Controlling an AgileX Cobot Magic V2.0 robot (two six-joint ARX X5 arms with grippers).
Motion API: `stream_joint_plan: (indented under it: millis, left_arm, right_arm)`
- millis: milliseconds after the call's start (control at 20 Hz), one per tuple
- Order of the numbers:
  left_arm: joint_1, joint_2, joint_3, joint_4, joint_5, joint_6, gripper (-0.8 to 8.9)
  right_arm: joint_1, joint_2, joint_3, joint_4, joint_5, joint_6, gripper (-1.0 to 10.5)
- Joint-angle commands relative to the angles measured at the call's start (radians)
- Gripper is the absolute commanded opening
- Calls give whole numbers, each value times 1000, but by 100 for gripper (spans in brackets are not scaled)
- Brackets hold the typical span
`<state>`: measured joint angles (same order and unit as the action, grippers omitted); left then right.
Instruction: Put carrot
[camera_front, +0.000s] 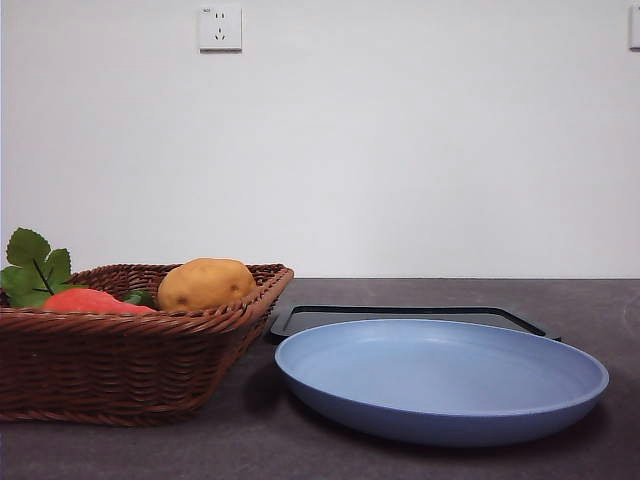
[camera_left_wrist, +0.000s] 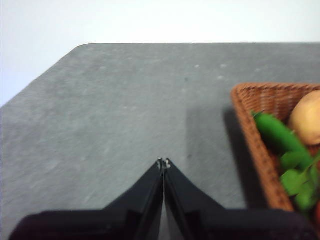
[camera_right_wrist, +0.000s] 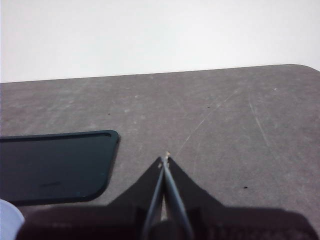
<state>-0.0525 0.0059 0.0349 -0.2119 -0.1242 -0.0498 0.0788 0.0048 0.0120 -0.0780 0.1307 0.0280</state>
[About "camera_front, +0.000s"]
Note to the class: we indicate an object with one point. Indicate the blue round plate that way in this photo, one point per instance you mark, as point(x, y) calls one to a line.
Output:
point(440, 380)

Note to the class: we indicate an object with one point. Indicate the orange carrot with green leaves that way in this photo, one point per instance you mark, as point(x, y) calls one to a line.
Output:
point(85, 300)

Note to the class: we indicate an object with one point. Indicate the black rectangular tray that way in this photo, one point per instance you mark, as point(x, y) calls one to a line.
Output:
point(400, 314)

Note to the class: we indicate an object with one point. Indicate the yellow-brown potato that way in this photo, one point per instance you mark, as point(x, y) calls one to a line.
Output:
point(205, 284)

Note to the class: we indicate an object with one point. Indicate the green pepper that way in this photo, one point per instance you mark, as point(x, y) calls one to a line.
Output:
point(140, 298)

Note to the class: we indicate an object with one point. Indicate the brown wicker basket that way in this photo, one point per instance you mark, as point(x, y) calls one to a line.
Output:
point(125, 370)

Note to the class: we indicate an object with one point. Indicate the white wall socket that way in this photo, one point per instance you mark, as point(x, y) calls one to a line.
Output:
point(220, 28)

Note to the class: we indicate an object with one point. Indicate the white wall plate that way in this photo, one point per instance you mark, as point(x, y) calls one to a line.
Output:
point(635, 28)

